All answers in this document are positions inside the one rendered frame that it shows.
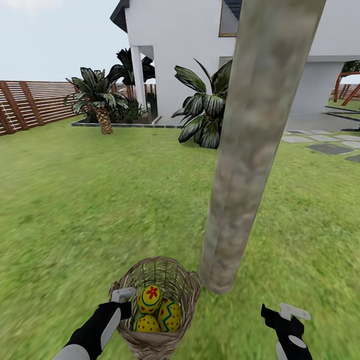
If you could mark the wicker basket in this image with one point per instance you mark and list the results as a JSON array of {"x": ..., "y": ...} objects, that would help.
[{"x": 159, "y": 345}]

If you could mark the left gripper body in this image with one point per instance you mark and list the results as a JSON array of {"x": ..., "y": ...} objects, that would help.
[{"x": 126, "y": 310}]

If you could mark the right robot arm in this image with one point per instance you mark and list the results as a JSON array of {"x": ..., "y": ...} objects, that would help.
[{"x": 290, "y": 345}]

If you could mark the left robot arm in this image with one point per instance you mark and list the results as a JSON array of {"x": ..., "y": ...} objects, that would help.
[{"x": 89, "y": 341}]

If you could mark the easter egg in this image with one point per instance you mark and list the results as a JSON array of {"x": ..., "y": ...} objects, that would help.
[
  {"x": 149, "y": 299},
  {"x": 168, "y": 316},
  {"x": 146, "y": 323}
]

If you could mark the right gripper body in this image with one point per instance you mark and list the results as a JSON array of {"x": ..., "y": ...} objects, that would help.
[{"x": 274, "y": 320}]

